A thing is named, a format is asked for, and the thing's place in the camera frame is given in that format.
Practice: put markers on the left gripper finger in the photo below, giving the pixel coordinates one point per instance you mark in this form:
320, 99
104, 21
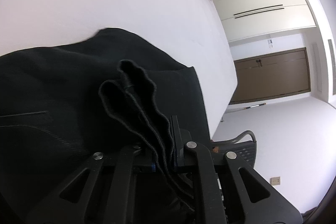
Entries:
180, 137

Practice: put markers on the black denim pants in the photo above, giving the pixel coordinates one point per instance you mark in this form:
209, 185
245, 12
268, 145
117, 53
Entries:
60, 105

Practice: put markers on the black mesh basket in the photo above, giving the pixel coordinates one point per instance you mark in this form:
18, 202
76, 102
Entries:
244, 145

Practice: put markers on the brown wooden door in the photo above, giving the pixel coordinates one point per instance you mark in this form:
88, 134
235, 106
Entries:
272, 76

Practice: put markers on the white wardrobe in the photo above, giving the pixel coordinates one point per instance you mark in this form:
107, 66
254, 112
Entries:
246, 19

